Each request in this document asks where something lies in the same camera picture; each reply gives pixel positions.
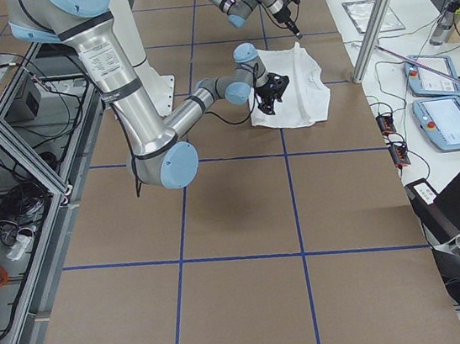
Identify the aluminium frame post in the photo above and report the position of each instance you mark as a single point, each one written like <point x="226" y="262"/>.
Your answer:
<point x="369" y="40"/>

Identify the blue teach pendant far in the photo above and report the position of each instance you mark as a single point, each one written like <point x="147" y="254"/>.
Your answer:
<point x="428" y="84"/>

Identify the orange black adapter near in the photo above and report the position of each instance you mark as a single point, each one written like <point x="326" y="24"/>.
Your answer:
<point x="399" y="155"/>

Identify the white long-sleeve printed shirt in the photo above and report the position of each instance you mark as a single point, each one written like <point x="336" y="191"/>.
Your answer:
<point x="305" y="100"/>

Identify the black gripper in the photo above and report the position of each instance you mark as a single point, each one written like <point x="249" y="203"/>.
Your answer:
<point x="266" y="93"/>
<point x="285" y="16"/>

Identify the blue teach pendant near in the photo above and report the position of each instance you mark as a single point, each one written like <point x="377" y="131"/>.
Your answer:
<point x="439" y="119"/>

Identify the orange black adapter far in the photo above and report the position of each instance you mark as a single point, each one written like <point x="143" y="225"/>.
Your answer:
<point x="385" y="124"/>

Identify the orange black adapter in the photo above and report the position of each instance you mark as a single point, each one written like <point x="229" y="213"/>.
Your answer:
<point x="385" y="124"/>
<point x="399" y="155"/>

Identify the blue teach pendant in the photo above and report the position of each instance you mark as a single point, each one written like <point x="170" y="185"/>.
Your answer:
<point x="428" y="84"/>
<point x="439" y="119"/>

